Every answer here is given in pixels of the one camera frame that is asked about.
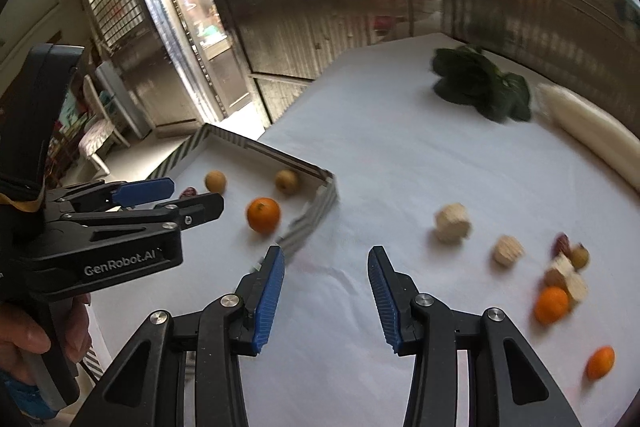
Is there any green bok choy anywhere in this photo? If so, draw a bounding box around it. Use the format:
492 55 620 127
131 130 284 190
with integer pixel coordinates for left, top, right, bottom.
431 45 532 124

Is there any white plastic chair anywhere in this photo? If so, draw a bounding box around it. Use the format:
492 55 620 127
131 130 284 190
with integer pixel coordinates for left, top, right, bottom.
77 74 131 175

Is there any striped cardboard tray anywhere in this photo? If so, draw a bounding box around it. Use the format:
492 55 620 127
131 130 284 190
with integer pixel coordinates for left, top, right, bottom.
82 123 341 383

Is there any person's left hand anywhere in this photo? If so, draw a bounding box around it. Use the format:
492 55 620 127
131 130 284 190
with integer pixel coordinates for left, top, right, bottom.
0 294 93 388

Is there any small orange kumquat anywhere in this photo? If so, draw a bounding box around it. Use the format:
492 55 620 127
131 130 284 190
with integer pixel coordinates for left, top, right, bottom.
586 345 616 381

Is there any wrapped white radish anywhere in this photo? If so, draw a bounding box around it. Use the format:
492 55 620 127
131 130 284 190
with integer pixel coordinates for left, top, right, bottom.
535 83 640 190

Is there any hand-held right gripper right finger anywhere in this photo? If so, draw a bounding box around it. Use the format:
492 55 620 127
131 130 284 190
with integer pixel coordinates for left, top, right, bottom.
367 246 583 427

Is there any pale corn cob piece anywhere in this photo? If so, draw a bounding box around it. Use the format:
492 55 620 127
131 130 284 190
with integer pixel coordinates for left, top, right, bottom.
492 235 524 266
434 203 472 243
565 274 590 305
544 253 576 288

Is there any white tablecloth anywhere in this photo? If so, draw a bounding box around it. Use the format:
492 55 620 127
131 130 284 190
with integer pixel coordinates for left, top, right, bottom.
90 32 640 427

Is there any orange mandarin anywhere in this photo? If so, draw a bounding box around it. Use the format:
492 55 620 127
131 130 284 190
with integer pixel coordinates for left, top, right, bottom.
533 286 571 326
246 197 282 235

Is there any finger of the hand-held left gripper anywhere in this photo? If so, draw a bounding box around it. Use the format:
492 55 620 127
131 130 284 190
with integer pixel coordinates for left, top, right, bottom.
62 177 176 214
42 193 225 258

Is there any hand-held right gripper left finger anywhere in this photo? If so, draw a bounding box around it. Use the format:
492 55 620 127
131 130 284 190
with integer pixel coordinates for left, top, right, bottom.
72 245 286 427

